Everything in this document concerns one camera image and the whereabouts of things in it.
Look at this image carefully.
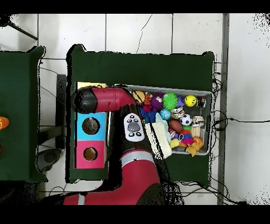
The cream knitted cloth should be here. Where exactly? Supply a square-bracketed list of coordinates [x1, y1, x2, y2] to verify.
[151, 122, 173, 160]

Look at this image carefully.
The brown plush toy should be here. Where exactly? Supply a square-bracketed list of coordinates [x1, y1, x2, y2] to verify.
[185, 143, 203, 158]

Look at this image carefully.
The wooden box with three holes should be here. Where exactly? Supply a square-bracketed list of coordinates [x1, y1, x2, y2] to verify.
[74, 81, 109, 170]

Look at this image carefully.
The clear mesh bin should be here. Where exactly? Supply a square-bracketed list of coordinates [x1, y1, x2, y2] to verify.
[108, 86, 213, 156]

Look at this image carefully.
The purple spiky ball with eyes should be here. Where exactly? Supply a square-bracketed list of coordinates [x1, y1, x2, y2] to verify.
[150, 92, 165, 111]

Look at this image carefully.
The mint green knitted cloth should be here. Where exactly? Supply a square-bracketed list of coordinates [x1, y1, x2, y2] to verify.
[155, 113, 170, 128]

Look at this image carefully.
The green spiky ball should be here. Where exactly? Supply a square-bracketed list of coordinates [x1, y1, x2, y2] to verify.
[162, 92, 179, 110]

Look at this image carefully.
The yellow smiley ball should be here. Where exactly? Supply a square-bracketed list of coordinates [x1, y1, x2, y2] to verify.
[184, 95, 197, 107]

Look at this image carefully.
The small orange basketball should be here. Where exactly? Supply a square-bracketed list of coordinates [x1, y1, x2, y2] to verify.
[193, 137, 204, 148]

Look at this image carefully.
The green cloth side table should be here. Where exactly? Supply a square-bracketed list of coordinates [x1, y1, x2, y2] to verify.
[0, 46, 46, 182]

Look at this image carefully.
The small orange object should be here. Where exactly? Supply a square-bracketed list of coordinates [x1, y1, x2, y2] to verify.
[0, 117, 10, 130]

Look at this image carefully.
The black tripod stand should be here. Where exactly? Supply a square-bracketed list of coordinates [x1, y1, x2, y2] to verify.
[0, 14, 38, 41]

